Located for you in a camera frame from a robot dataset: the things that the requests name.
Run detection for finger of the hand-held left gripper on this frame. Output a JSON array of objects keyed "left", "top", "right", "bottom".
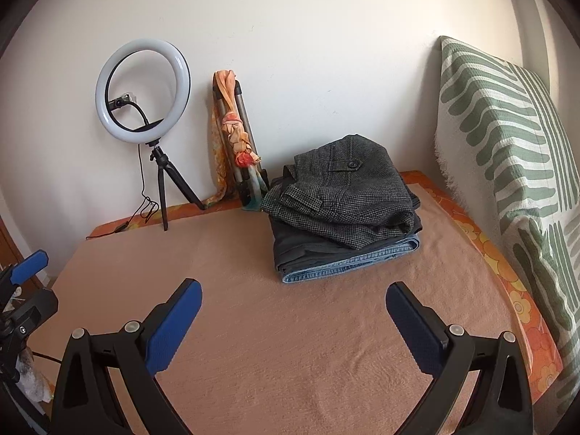
[{"left": 9, "top": 249, "right": 50, "bottom": 284}]

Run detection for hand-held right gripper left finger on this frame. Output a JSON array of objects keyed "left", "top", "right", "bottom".
[{"left": 51, "top": 278, "right": 203, "bottom": 435}]

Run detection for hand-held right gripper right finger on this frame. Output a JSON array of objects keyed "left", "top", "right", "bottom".
[{"left": 385, "top": 282, "right": 535, "bottom": 435}]

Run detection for grey tweed pants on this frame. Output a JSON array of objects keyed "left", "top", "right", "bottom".
[{"left": 260, "top": 134, "right": 417, "bottom": 250}]

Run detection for dark folded pants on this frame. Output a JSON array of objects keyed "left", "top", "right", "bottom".
[{"left": 271, "top": 165, "right": 423, "bottom": 273}]

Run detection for brown wooden furniture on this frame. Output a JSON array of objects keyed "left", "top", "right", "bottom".
[{"left": 0, "top": 217, "right": 23, "bottom": 273}]

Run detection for white patterned cloth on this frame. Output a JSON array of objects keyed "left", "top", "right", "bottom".
[{"left": 16, "top": 349, "right": 56, "bottom": 404}]

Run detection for blue folded jeans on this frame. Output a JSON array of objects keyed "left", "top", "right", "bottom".
[{"left": 281, "top": 236, "right": 421, "bottom": 284}]

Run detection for orange floral tablecloth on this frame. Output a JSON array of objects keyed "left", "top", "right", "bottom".
[{"left": 86, "top": 170, "right": 565, "bottom": 406}]

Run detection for black mini tripod stand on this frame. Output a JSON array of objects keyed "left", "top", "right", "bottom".
[{"left": 149, "top": 142, "right": 207, "bottom": 232}]

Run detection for folded tripod with orange scarf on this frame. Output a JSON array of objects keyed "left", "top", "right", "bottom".
[{"left": 199, "top": 69, "right": 273, "bottom": 211}]

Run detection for green striped white cushion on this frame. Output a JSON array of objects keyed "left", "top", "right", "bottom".
[{"left": 432, "top": 35, "right": 572, "bottom": 418}]

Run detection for folded silver tripod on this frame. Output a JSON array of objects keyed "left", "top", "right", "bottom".
[{"left": 212, "top": 79, "right": 270, "bottom": 211}]

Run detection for black ring light cable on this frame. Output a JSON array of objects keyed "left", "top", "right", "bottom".
[{"left": 86, "top": 145, "right": 159, "bottom": 240}]

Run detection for white ring light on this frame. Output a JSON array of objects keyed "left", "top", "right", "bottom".
[{"left": 95, "top": 40, "right": 191, "bottom": 146}]

